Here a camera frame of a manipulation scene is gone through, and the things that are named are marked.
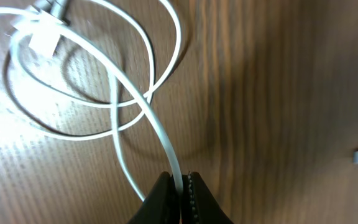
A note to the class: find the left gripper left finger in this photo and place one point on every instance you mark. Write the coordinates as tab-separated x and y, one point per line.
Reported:
161	206

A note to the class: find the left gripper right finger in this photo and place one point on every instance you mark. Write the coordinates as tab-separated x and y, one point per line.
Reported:
198	205

